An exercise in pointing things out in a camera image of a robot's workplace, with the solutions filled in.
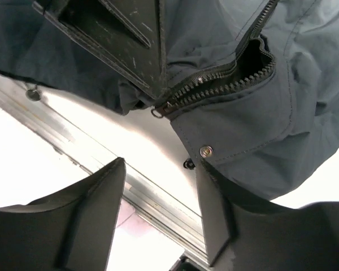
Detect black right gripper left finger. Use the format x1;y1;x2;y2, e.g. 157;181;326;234
0;158;126;270

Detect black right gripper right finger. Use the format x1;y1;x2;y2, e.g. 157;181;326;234
196;160;339;270

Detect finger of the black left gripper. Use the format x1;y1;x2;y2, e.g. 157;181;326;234
33;0;167;99

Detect grey black gradient jacket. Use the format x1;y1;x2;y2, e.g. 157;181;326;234
0;1;339;199

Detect aluminium table edge rail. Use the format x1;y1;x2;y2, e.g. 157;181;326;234
0;76;207;268

